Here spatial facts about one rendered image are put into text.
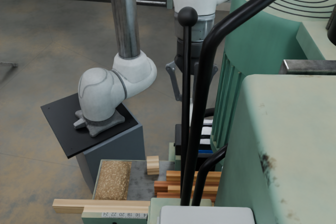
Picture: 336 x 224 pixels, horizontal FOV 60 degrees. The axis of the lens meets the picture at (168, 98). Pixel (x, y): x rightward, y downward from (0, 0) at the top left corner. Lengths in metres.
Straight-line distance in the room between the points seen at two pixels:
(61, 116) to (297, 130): 1.37
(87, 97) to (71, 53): 1.84
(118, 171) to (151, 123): 1.39
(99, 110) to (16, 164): 1.05
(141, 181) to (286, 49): 0.64
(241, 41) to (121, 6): 0.87
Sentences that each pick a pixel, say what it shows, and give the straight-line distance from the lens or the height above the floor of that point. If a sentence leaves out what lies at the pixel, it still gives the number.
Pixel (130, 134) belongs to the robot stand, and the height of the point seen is 0.58.
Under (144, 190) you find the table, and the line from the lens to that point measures 0.87.
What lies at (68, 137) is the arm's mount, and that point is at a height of 0.62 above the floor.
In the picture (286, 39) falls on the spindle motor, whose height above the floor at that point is 1.48.
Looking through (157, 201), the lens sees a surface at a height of 1.30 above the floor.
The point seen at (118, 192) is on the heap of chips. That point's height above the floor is 0.92.
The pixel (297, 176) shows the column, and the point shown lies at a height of 1.52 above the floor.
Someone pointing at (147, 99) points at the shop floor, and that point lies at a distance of 2.41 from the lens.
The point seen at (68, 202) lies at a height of 0.94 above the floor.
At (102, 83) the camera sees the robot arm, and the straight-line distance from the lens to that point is 1.25.
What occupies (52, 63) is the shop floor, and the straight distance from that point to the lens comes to 3.01.
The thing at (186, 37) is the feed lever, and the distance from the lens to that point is 0.50.
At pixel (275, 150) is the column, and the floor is 1.52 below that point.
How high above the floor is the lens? 1.66
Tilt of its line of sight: 43 degrees down
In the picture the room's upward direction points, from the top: straight up
